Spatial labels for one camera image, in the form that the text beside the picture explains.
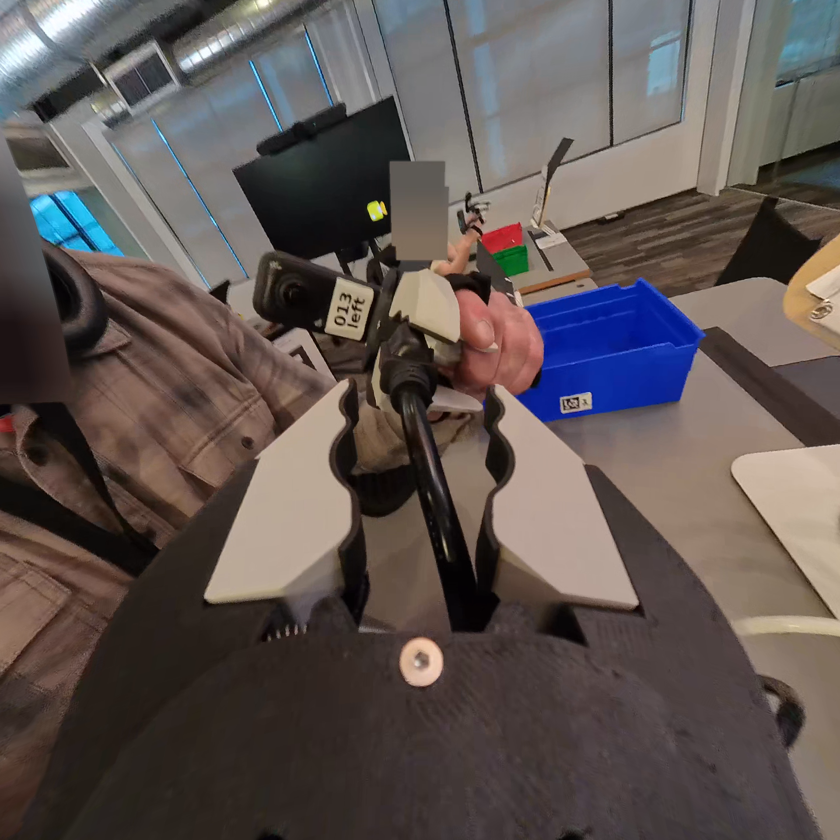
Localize ceiling air vent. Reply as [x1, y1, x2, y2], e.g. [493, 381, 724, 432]
[104, 41, 182, 112]

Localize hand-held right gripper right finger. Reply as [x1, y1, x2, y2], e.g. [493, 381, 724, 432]
[474, 386, 642, 611]

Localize wooden document board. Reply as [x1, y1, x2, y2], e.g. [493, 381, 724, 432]
[784, 238, 840, 350]

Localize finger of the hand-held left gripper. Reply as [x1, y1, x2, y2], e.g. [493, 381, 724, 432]
[428, 386, 488, 416]
[390, 268, 465, 345]

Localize grey side table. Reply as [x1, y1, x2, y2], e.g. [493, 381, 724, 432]
[453, 197, 599, 296]

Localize black webcam bar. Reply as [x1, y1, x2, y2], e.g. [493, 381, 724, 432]
[256, 103, 349, 156]

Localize black power cord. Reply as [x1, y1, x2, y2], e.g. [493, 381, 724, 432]
[379, 327, 481, 632]

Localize blue plastic bin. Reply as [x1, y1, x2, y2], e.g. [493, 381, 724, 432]
[484, 277, 707, 424]

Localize black headphones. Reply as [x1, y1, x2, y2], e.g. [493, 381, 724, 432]
[46, 248, 111, 355]

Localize person in plaid shirt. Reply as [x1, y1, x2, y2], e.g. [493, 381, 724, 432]
[0, 244, 345, 788]

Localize black chair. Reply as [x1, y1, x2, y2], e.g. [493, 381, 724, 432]
[714, 196, 840, 287]

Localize black document stand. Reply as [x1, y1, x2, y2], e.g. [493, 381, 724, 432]
[530, 136, 576, 232]

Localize silver ceiling duct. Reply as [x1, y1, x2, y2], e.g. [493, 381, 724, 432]
[0, 0, 368, 86]

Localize black flat bar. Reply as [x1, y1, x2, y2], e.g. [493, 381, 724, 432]
[476, 243, 522, 309]

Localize white power cord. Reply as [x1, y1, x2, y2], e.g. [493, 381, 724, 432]
[730, 616, 836, 643]

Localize person's left hand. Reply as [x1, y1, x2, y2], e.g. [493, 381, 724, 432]
[435, 289, 547, 399]

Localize black monitor screen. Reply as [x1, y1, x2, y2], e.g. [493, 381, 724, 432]
[233, 95, 413, 261]

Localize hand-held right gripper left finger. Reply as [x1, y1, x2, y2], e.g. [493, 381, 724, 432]
[203, 379, 368, 624]

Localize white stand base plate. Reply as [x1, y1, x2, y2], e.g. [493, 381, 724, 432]
[730, 444, 840, 619]

